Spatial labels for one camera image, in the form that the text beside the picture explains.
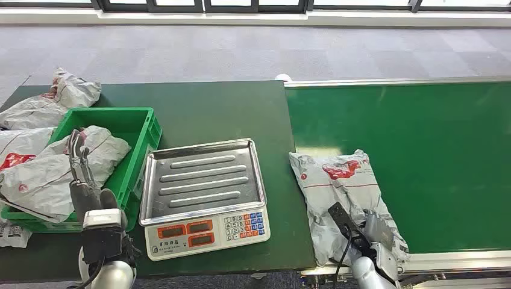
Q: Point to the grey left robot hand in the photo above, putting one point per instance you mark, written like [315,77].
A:
[84,195]

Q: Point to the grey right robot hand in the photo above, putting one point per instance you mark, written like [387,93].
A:
[383,235]

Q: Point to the grey poly mailer package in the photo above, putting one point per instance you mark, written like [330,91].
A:
[343,187]

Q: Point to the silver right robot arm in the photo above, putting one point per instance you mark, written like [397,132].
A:
[365,275]

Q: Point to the large crumpled grey mailer package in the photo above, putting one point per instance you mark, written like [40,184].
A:
[44,183]

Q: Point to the small white labelled package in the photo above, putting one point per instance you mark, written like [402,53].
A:
[12,235]

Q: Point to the green conveyor belt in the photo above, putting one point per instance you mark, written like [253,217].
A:
[431,151]

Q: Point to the grey mailer with red print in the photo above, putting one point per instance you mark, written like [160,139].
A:
[20,147]

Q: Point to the green plastic crate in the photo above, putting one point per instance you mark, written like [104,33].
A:
[131,123]

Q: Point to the electronic scale with steel tray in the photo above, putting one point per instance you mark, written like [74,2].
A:
[203,187]

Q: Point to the white round cap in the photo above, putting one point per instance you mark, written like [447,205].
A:
[283,77]

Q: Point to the white window sill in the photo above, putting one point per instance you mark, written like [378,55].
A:
[255,18]

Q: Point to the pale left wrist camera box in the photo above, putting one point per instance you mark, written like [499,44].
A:
[102,233]

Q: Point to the black window frame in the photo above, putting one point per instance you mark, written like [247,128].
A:
[203,5]

